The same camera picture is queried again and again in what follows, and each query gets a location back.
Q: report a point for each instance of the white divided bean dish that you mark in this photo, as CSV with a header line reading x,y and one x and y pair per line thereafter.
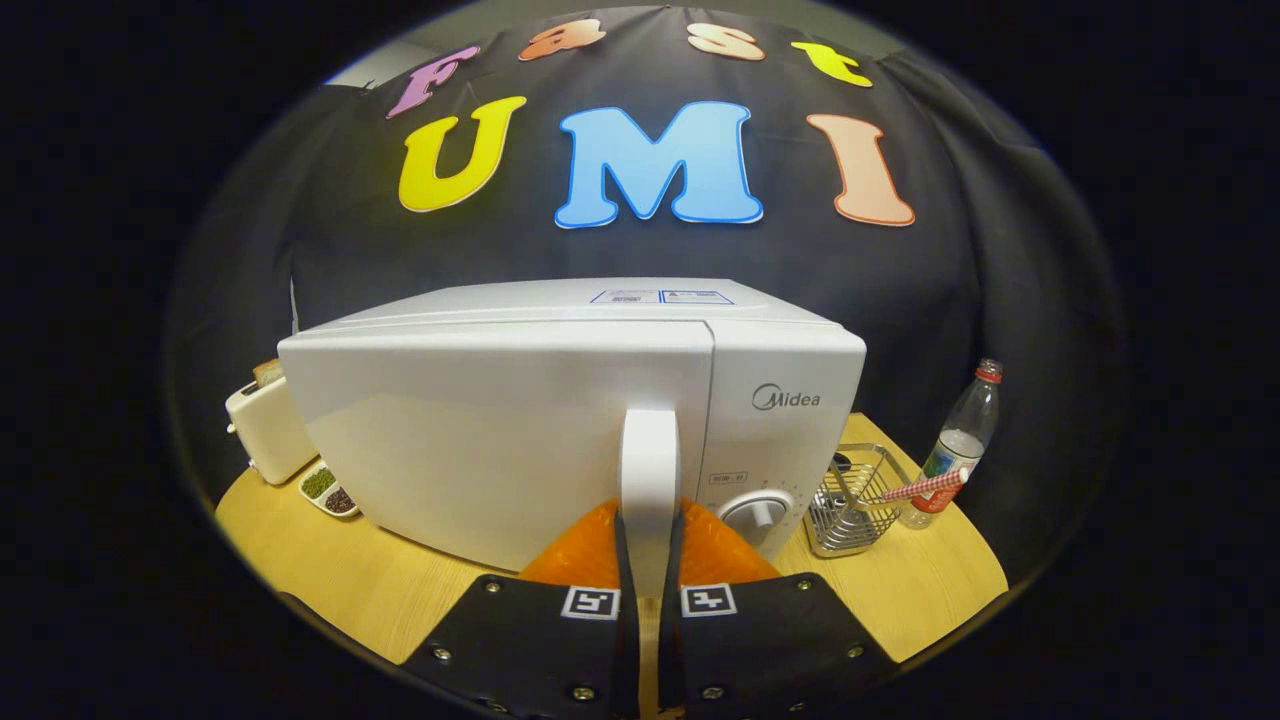
x,y
330,490

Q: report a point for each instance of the white toaster oven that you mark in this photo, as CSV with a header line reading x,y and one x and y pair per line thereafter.
x,y
480,420

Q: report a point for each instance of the toasted bread slice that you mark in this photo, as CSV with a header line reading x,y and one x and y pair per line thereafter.
x,y
267,373

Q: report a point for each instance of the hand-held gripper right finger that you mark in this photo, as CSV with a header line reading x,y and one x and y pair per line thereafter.
x,y
760,650

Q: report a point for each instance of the clear plastic water bottle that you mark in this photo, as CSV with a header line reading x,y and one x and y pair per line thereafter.
x,y
965,420

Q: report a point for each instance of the white bread toaster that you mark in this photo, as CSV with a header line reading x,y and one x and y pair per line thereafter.
x,y
270,430

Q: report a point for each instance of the red checkered straw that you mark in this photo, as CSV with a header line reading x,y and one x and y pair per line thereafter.
x,y
925,487

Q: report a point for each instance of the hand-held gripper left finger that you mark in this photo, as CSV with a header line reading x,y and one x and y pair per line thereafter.
x,y
540,650

